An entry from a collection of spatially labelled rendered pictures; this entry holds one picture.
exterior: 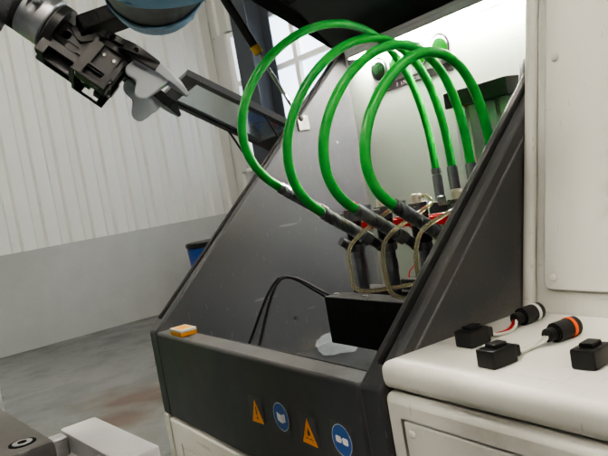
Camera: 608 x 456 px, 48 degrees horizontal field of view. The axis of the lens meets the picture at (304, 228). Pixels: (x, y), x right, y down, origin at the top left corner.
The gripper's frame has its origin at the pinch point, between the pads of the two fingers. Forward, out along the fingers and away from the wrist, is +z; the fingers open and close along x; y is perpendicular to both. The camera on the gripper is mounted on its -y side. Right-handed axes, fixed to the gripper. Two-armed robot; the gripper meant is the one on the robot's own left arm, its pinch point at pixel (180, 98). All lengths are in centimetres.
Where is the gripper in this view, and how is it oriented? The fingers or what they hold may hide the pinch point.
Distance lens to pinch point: 104.0
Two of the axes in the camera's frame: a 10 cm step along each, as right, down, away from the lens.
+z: 8.2, 5.6, 1.3
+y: -4.9, 8.0, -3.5
